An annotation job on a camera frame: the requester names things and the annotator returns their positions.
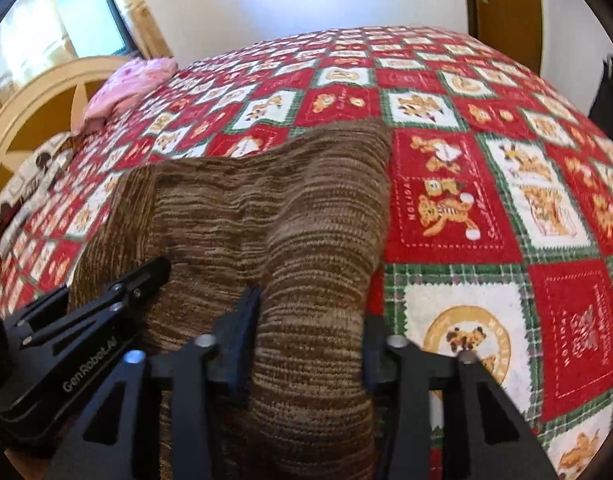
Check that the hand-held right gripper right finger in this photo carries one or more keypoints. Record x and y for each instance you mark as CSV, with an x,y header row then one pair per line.
x,y
376,355

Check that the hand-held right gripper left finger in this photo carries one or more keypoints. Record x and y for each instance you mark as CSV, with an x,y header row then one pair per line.
x,y
239,340

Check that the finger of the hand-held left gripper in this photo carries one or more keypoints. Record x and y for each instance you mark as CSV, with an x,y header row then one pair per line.
x,y
136,282

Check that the brown striped knitted sweater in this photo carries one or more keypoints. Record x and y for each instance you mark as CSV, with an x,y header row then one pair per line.
x,y
266,220

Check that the patterned pillow with brown dots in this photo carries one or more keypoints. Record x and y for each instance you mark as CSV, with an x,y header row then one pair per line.
x,y
21,180

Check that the pink folded cloth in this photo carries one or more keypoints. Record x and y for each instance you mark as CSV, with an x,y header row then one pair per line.
x,y
131,85

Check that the red checkered printed blanket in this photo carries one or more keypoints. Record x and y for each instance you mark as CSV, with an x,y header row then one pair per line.
x,y
486,185

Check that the cream and brown bed headboard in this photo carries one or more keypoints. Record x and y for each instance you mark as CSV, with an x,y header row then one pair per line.
x,y
16,115

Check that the narrow cream patterned curtain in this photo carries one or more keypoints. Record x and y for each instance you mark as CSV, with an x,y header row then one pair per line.
x,y
146,15

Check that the wide cream patterned curtain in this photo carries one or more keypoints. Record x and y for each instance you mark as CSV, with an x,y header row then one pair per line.
x,y
21,40

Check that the dark framed window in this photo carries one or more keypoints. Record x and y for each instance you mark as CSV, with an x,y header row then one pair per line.
x,y
91,15

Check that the black bag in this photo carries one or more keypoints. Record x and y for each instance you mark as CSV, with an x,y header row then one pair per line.
x,y
609,90

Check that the brown wooden door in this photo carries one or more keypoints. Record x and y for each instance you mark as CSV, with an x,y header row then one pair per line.
x,y
506,10

